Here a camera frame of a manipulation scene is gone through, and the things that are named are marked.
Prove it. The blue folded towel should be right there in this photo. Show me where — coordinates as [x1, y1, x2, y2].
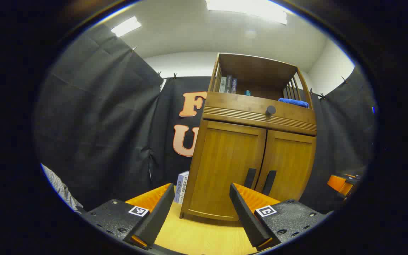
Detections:
[278, 98, 310, 108]

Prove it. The black backdrop cloth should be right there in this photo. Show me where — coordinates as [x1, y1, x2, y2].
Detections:
[34, 23, 376, 213]

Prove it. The wooden cabinet door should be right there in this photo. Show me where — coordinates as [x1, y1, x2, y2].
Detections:
[255, 130, 317, 202]
[197, 120, 266, 217]

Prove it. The wooden drawer with black knob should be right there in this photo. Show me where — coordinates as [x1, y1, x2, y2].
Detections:
[203, 91, 318, 136]

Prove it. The wooden double-door shoe cabinet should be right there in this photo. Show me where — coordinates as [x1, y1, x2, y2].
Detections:
[180, 53, 318, 222]

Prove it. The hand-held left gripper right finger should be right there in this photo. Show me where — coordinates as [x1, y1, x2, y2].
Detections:
[229, 183, 334, 252]

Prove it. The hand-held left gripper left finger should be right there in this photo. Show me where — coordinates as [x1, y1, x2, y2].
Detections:
[80, 183, 175, 250]

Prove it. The white and blue box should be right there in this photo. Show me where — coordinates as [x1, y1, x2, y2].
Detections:
[174, 171, 189, 205]

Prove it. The person's striped shirt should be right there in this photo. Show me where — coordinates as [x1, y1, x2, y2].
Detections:
[41, 164, 84, 213]

